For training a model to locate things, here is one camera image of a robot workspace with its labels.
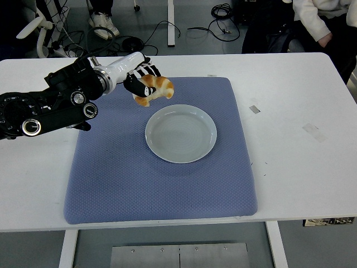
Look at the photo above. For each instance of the black bag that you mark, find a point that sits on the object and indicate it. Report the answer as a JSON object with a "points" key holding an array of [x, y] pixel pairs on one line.
{"points": [[259, 39]]}

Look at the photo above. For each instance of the person's foot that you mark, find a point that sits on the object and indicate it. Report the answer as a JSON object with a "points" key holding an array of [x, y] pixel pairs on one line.
{"points": [[113, 26], [98, 21]]}

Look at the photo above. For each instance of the blue textured mat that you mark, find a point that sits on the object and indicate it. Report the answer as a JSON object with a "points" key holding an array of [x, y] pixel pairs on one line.
{"points": [[139, 184]]}

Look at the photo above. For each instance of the small grey tape piece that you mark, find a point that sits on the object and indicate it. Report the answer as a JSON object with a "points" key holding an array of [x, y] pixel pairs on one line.
{"points": [[254, 109]]}

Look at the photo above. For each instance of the person's legs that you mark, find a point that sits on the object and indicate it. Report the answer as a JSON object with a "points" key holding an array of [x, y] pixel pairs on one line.
{"points": [[101, 6]]}

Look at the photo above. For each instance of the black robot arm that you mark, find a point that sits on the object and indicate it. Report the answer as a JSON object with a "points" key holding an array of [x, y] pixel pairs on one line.
{"points": [[55, 89]]}

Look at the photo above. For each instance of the small caster wheel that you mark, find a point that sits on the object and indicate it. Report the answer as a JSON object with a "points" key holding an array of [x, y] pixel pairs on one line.
{"points": [[136, 8]]}

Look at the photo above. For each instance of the white desk leg post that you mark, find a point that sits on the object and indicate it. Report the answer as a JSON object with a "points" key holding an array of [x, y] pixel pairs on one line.
{"points": [[171, 25]]}

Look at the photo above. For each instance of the person's forearm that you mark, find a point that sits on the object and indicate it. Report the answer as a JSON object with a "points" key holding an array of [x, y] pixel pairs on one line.
{"points": [[312, 19], [352, 16]]}

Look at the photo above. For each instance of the white table leg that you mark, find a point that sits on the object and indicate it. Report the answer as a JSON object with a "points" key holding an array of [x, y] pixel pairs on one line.
{"points": [[277, 245], [67, 248]]}

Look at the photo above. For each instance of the black white printed label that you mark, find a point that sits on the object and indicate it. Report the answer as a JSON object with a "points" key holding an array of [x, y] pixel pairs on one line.
{"points": [[329, 222]]}

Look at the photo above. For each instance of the golden croissant bread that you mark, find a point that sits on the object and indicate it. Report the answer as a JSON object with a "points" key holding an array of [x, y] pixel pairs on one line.
{"points": [[161, 83]]}

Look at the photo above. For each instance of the white office chair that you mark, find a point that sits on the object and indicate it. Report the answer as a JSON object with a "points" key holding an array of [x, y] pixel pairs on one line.
{"points": [[32, 28]]}

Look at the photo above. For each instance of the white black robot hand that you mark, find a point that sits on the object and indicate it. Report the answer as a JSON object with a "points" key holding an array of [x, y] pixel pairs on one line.
{"points": [[125, 65]]}

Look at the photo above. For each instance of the seated person's body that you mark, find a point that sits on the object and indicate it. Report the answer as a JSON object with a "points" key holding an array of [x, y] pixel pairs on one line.
{"points": [[341, 47]]}

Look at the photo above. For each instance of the grey metal plate with screws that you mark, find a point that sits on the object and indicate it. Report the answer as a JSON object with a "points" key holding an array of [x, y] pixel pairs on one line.
{"points": [[178, 257]]}

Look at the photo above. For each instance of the person's hand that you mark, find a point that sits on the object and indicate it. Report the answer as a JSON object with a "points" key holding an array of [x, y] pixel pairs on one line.
{"points": [[325, 42]]}

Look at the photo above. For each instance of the long clear tape strip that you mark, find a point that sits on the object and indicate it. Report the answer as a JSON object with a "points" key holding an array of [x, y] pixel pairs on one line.
{"points": [[314, 133]]}

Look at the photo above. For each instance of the black equipment box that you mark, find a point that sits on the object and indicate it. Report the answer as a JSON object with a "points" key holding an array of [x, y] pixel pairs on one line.
{"points": [[242, 14]]}

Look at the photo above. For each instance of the pale grey round plate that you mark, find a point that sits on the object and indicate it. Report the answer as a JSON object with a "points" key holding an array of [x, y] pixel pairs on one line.
{"points": [[181, 134]]}

